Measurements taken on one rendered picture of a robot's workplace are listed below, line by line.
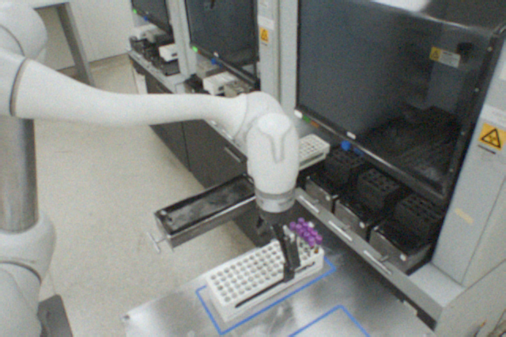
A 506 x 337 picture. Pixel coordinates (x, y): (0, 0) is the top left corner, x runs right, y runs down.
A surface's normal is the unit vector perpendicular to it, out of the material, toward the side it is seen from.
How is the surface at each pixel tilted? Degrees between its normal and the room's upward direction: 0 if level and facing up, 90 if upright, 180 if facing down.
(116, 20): 90
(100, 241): 0
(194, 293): 0
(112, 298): 0
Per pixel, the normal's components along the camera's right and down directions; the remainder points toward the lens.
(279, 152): 0.14, 0.45
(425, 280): -0.05, -0.80
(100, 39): 0.54, 0.48
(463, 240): -0.84, 0.36
